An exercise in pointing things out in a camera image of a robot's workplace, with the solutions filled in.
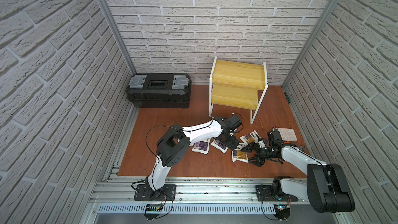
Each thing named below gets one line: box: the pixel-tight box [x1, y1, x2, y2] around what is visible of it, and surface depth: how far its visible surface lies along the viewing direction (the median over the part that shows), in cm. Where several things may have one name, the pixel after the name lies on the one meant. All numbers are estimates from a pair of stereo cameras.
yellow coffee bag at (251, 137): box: [239, 129, 262, 145], surface depth 94 cm
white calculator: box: [273, 127, 298, 142], surface depth 95 cm
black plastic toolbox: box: [126, 73, 192, 109], surface depth 99 cm
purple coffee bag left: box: [191, 137, 211, 155], surface depth 89 cm
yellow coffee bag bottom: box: [231, 149, 249, 164], surface depth 85 cm
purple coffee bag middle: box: [210, 139, 229, 154], surface depth 90 cm
